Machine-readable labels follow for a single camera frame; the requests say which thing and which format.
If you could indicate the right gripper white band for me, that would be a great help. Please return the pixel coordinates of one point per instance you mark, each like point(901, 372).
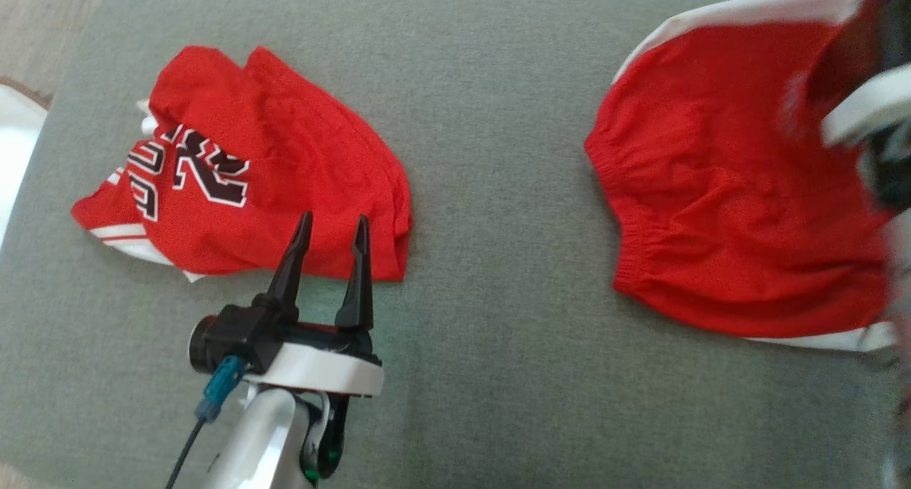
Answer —
point(872, 104)

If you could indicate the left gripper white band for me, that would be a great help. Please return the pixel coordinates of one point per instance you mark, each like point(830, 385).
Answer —
point(320, 371)

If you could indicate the red basketball jersey black print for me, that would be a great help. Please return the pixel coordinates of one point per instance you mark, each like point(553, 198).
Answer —
point(299, 154)

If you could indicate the red shorts white trim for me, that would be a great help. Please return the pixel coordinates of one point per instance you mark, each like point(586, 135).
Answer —
point(719, 176)

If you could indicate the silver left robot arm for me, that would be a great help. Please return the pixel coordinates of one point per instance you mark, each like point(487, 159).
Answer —
point(256, 439)

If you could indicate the grey fabric sofa seat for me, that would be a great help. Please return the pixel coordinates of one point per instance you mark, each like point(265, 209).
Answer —
point(498, 332)

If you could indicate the white floor mat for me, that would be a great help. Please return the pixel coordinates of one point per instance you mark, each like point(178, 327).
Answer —
point(14, 161)

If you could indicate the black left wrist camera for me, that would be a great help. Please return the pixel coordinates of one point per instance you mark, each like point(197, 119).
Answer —
point(235, 336)

